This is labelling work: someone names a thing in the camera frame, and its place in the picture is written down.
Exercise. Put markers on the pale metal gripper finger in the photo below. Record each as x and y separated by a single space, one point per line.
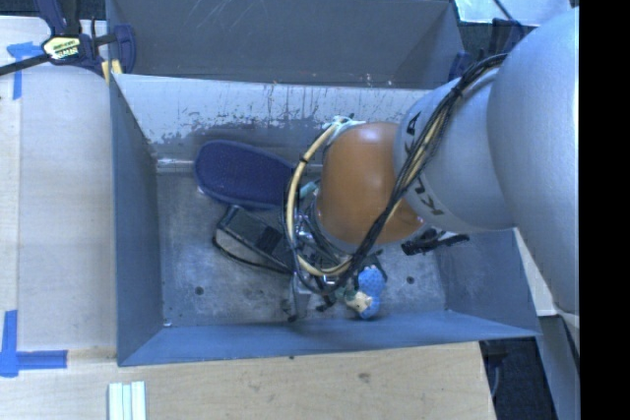
301 290

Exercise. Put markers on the blue and cream toy figure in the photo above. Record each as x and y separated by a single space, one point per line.
370 282

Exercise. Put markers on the black sunglasses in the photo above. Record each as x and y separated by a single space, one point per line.
253 231

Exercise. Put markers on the grey metal bin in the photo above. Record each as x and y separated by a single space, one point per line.
221 295

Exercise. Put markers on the dark blue oval pad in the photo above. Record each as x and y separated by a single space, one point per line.
241 174

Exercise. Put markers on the pale wood flat board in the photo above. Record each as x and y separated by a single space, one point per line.
64 211

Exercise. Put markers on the black cylinder on white bracket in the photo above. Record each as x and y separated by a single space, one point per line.
423 245

